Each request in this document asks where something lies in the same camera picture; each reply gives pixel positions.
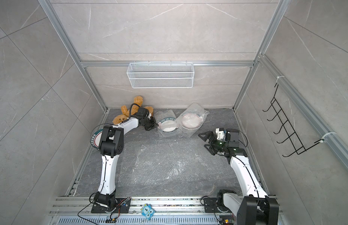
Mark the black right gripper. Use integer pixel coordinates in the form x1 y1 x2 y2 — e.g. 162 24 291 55
199 131 229 154

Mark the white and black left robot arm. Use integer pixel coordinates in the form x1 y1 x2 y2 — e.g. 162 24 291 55
90 103 157 213

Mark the black wire hook rack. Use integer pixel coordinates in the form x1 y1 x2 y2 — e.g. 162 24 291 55
262 83 324 158

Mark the large bubble wrap sheet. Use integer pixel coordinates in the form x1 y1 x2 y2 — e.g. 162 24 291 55
116 136 239 189

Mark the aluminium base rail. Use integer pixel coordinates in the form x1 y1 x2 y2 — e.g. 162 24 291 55
48 196 235 225

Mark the bubble plate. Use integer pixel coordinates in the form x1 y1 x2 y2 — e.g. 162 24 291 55
90 128 103 150
176 103 210 138
155 109 179 138

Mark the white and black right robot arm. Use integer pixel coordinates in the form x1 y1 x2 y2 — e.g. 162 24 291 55
198 128 279 225

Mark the white wire mesh basket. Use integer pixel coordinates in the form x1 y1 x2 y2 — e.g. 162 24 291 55
127 62 195 89

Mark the brown teddy bear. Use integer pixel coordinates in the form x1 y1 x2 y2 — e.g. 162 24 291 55
113 96 154 128

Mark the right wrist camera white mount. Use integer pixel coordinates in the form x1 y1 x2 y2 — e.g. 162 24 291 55
215 128 226 141

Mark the blue cartoon toy figure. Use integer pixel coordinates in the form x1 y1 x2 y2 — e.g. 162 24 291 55
141 203 155 220

